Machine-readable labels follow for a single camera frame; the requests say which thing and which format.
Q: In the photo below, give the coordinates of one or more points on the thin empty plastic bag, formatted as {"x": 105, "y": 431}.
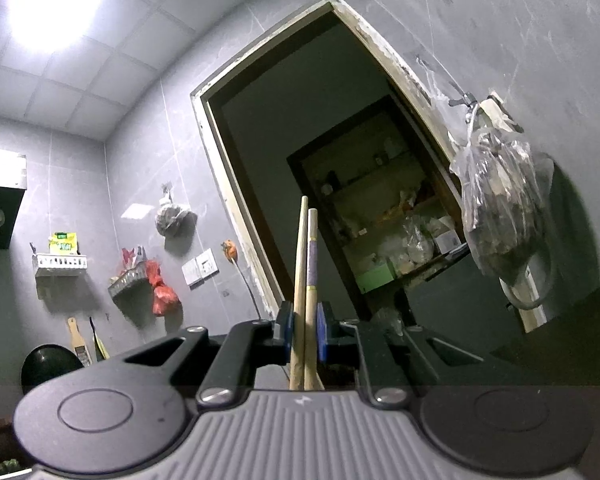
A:
{"x": 434, "y": 85}

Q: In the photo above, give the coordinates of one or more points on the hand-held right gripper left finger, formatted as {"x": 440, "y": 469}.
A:
{"x": 290, "y": 332}

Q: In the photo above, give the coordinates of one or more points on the white wall rack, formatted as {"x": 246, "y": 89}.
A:
{"x": 60, "y": 265}

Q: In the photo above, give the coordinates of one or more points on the grey cabinet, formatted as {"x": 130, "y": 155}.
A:
{"x": 455, "y": 295}

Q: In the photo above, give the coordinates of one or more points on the clear plastic bag with contents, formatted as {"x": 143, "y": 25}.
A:
{"x": 500, "y": 200}

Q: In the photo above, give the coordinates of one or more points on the wooden chopstick with silver band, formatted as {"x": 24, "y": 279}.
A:
{"x": 312, "y": 270}

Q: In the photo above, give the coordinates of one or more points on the white wall fixture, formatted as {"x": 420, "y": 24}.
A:
{"x": 500, "y": 112}

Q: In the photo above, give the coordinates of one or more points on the plastic bag of white food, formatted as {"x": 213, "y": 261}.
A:
{"x": 420, "y": 247}

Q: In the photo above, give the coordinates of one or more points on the small wall hook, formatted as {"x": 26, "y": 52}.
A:
{"x": 423, "y": 61}

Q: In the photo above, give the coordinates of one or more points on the metal wall hook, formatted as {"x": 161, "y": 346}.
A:
{"x": 464, "y": 100}

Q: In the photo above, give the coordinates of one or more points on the white wall switch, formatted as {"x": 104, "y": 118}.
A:
{"x": 200, "y": 267}

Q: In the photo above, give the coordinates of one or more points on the orange hanging tool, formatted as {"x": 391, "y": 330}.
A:
{"x": 229, "y": 251}

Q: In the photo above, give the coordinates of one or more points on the red plastic bag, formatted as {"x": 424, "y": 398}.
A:
{"x": 165, "y": 295}

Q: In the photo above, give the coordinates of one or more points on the ceiling light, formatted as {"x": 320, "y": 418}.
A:
{"x": 55, "y": 0}

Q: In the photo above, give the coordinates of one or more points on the black wok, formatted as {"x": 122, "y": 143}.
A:
{"x": 50, "y": 367}

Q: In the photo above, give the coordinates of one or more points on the grey hanging bag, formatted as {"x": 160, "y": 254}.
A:
{"x": 175, "y": 220}

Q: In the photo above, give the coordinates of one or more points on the pile of snack packets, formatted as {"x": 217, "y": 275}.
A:
{"x": 405, "y": 205}

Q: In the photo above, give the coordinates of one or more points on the yellow-green packet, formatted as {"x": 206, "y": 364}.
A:
{"x": 63, "y": 244}

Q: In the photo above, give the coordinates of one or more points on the light green box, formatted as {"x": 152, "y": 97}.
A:
{"x": 376, "y": 280}

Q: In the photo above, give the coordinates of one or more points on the yellow and black kitchen tool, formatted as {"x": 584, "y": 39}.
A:
{"x": 100, "y": 345}

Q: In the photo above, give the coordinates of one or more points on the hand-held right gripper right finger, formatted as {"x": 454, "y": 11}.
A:
{"x": 322, "y": 332}

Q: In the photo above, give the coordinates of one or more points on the dark wooden shelf unit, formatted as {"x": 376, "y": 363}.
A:
{"x": 300, "y": 185}

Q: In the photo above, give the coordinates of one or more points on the worn door frame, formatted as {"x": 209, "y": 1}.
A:
{"x": 205, "y": 125}

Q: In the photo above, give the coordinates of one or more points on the small white box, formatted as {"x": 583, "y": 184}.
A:
{"x": 445, "y": 241}

